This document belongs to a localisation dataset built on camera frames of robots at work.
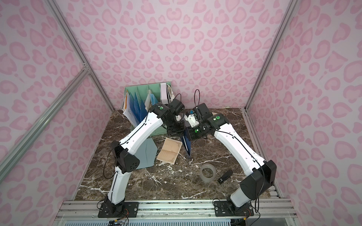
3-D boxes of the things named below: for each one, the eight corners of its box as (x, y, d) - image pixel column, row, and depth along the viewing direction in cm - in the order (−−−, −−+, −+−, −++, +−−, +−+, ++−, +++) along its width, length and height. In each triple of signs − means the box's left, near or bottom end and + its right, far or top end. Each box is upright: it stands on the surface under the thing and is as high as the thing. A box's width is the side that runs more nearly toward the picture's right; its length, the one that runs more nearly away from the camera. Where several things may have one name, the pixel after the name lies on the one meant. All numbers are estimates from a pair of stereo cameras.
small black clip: (220, 184, 83) (222, 183, 81) (217, 180, 85) (218, 179, 82) (232, 174, 87) (233, 172, 84) (229, 170, 88) (230, 168, 86)
